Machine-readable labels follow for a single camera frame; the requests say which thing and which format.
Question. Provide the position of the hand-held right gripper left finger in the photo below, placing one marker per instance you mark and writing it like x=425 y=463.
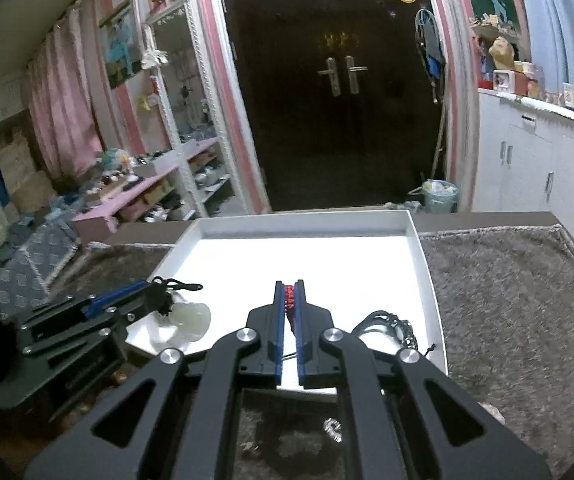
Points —
x=279 y=320

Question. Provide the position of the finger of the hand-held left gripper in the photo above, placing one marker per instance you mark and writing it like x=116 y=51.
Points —
x=117 y=297
x=92 y=332

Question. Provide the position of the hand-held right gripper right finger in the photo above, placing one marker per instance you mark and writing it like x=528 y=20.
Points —
x=301 y=320

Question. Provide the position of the white tray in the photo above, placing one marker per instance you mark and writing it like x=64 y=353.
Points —
x=317 y=250

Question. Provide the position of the white jade bangle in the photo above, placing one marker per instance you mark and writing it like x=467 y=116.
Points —
x=159 y=340

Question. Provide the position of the blue patterned blanket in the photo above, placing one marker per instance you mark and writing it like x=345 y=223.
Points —
x=32 y=265

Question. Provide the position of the pink shelf unit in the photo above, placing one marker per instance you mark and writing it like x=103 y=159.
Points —
x=167 y=172

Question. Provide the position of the teal plush toy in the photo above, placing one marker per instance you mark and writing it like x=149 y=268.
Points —
x=114 y=157

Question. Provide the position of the white box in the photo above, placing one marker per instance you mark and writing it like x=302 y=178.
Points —
x=167 y=162

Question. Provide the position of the grey striped slippers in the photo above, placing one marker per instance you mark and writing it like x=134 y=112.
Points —
x=402 y=206

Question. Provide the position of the stack of cardboard boxes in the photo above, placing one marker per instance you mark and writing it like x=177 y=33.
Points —
x=17 y=160

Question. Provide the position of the grey waste bin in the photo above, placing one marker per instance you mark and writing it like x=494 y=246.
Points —
x=439 y=202

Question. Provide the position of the dark double door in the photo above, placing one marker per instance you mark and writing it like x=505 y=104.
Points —
x=292 y=135

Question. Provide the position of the pink curtain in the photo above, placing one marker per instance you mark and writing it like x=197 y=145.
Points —
x=62 y=100

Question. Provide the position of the grey shaggy mat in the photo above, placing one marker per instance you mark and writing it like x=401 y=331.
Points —
x=507 y=310

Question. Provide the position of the white framed mirror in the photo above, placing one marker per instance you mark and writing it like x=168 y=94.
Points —
x=182 y=75

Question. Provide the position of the white bow ornament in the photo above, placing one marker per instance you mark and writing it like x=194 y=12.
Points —
x=154 y=57

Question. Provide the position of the white cabinet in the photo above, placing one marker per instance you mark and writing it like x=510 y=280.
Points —
x=517 y=180

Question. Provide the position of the hanging blue bag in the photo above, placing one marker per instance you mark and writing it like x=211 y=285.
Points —
x=434 y=60

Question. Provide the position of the tan plush toy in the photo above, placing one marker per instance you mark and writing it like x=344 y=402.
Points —
x=502 y=50

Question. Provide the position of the white mug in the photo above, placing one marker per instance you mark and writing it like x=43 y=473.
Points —
x=570 y=96

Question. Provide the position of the blue figure wall picture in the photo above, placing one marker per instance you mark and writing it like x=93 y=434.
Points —
x=117 y=45

